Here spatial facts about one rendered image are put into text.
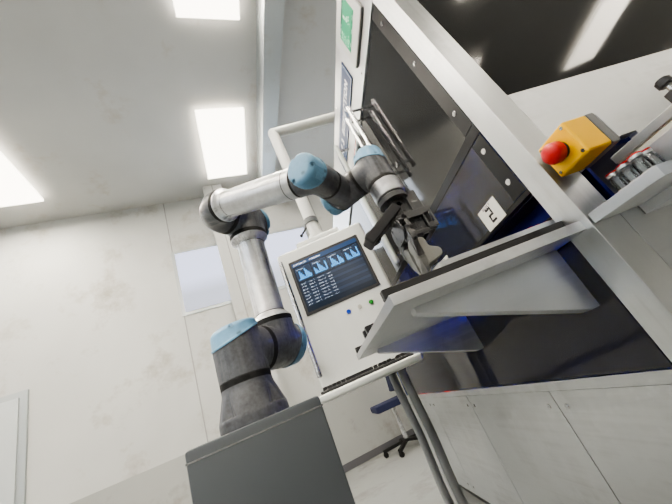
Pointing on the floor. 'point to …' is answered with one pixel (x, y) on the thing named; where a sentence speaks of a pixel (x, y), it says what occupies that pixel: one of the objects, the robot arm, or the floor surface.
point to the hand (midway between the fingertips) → (424, 276)
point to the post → (536, 169)
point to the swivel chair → (396, 420)
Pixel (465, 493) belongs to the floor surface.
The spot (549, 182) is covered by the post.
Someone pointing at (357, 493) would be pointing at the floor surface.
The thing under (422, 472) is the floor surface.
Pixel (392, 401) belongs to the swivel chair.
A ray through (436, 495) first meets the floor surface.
